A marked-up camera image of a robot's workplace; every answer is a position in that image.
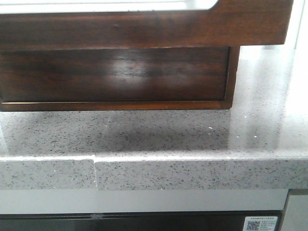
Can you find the white cabinet panel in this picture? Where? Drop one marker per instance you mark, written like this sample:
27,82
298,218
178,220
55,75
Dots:
296,211

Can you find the dark wooden drawer cabinet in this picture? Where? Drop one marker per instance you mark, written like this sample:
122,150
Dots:
232,77

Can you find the dark wooden drawer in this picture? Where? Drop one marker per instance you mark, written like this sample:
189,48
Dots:
144,74
227,23

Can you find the black under-counter appliance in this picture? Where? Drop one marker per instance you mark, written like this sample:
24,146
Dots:
133,221

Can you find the white QR code sticker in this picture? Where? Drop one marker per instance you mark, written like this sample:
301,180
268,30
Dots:
260,223

